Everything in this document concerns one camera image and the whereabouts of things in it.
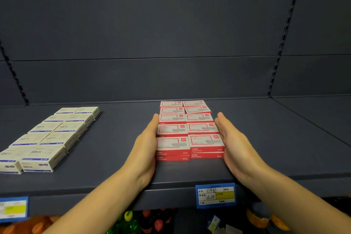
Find person's right hand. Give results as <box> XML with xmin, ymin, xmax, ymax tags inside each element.
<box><xmin>214</xmin><ymin>112</ymin><xmax>271</xmax><ymax>186</ymax></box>

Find person's left hand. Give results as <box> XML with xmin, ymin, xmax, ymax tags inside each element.
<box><xmin>120</xmin><ymin>113</ymin><xmax>160</xmax><ymax>190</ymax></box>

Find stack of red boxes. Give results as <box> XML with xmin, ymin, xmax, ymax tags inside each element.
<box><xmin>155</xmin><ymin>100</ymin><xmax>226</xmax><ymax>162</ymax></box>

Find white blue paperclip boxes group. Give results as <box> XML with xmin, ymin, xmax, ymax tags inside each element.
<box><xmin>0</xmin><ymin>106</ymin><xmax>101</xmax><ymax>175</ymax></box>

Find dark grey metal shelf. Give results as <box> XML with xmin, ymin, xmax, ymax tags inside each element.
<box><xmin>0</xmin><ymin>0</ymin><xmax>351</xmax><ymax>234</ymax></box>

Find person's left forearm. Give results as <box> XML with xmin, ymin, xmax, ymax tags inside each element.
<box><xmin>44</xmin><ymin>168</ymin><xmax>144</xmax><ymax>234</ymax></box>

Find person's right forearm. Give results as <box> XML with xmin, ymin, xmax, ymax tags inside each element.
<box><xmin>245</xmin><ymin>165</ymin><xmax>351</xmax><ymax>234</ymax></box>

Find blue yellow price tag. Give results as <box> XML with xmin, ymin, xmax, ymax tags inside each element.
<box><xmin>0</xmin><ymin>196</ymin><xmax>29</xmax><ymax>223</ymax></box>
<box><xmin>195</xmin><ymin>182</ymin><xmax>237</xmax><ymax>210</ymax></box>

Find group of red-capped cola bottles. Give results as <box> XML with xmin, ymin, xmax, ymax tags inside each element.
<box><xmin>140</xmin><ymin>208</ymin><xmax>179</xmax><ymax>234</ymax></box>

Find group of yellow-capped green bottles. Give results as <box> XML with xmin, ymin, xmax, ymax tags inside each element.
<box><xmin>107</xmin><ymin>210</ymin><xmax>142</xmax><ymax>234</ymax></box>

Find dark sauce jug orange label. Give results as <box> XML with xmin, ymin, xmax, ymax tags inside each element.
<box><xmin>246</xmin><ymin>202</ymin><xmax>272</xmax><ymax>229</ymax></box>
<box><xmin>270</xmin><ymin>213</ymin><xmax>291</xmax><ymax>232</ymax></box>

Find loose blue yellow tag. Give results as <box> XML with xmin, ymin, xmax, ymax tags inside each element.
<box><xmin>207</xmin><ymin>215</ymin><xmax>222</xmax><ymax>233</ymax></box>

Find loose white paper tag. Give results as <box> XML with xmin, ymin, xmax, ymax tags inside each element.
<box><xmin>225</xmin><ymin>224</ymin><xmax>243</xmax><ymax>234</ymax></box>

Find group of orange soda bottles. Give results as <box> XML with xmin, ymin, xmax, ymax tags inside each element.
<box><xmin>0</xmin><ymin>215</ymin><xmax>62</xmax><ymax>234</ymax></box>

